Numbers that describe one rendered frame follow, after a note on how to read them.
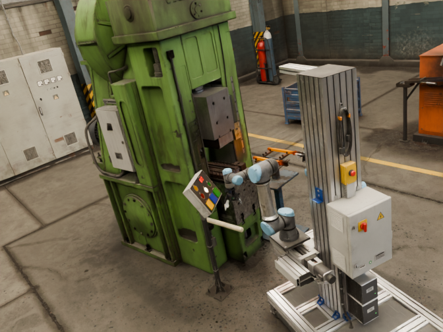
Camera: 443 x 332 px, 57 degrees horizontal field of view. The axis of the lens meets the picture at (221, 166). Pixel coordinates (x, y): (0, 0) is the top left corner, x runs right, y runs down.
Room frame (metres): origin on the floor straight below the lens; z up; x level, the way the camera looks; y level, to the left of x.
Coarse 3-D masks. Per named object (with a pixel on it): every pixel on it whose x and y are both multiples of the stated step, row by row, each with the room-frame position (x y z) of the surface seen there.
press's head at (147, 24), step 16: (112, 0) 3.57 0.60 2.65; (128, 0) 3.43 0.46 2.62; (144, 0) 3.30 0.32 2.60; (160, 0) 3.34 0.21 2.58; (176, 0) 3.45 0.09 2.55; (192, 0) 3.59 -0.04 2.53; (208, 0) 3.73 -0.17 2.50; (224, 0) 3.88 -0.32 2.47; (112, 16) 3.61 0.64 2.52; (128, 16) 3.44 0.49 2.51; (144, 16) 3.33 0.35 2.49; (160, 16) 3.32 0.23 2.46; (176, 16) 3.43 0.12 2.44; (192, 16) 3.56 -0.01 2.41; (208, 16) 3.70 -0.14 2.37; (224, 16) 3.81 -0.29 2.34; (128, 32) 3.50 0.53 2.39; (144, 32) 3.36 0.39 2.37; (160, 32) 3.26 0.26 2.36; (176, 32) 3.37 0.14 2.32
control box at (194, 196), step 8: (200, 176) 3.10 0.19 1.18; (192, 184) 2.94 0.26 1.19; (200, 184) 3.01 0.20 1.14; (184, 192) 2.89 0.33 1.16; (192, 192) 2.86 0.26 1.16; (200, 192) 2.93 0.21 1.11; (208, 192) 3.01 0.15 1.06; (192, 200) 2.87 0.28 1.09; (200, 200) 2.86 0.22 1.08; (200, 208) 2.85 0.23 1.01; (208, 208) 2.85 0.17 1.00
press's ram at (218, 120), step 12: (204, 96) 3.42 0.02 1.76; (216, 96) 3.48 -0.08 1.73; (228, 96) 3.59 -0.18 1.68; (204, 108) 3.42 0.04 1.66; (216, 108) 3.46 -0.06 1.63; (228, 108) 3.57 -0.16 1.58; (204, 120) 3.44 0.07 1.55; (216, 120) 3.44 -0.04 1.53; (228, 120) 3.55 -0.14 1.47; (204, 132) 3.46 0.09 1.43; (216, 132) 3.42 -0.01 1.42
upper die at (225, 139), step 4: (228, 132) 3.53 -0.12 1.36; (224, 136) 3.48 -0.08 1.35; (228, 136) 3.52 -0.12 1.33; (232, 136) 3.56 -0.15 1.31; (204, 140) 3.55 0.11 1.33; (208, 140) 3.51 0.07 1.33; (212, 140) 3.48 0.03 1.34; (216, 140) 3.44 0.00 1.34; (220, 140) 3.44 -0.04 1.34; (224, 140) 3.48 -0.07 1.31; (228, 140) 3.51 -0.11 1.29; (232, 140) 3.55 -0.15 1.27; (204, 144) 3.56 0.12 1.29; (208, 144) 3.52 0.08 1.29; (212, 144) 3.48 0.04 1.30; (216, 144) 3.45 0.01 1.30; (220, 144) 3.43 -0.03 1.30; (224, 144) 3.47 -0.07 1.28
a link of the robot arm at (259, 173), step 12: (252, 168) 2.47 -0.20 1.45; (264, 168) 2.46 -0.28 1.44; (252, 180) 2.46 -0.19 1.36; (264, 180) 2.44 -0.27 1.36; (264, 192) 2.44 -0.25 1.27; (264, 204) 2.44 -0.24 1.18; (264, 216) 2.45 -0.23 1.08; (276, 216) 2.43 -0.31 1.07; (264, 228) 2.43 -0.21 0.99; (276, 228) 2.40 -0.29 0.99
